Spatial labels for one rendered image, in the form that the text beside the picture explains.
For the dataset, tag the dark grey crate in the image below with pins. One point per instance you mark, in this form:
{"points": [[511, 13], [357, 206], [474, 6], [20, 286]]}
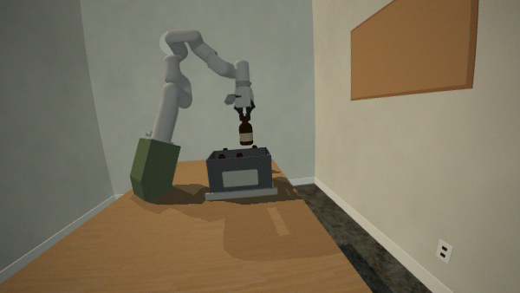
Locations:
{"points": [[252, 171]]}

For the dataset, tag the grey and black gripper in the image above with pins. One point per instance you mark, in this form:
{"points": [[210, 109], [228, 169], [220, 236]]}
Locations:
{"points": [[247, 101]]}

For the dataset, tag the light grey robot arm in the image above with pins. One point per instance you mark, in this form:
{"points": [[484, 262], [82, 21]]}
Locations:
{"points": [[179, 89]]}

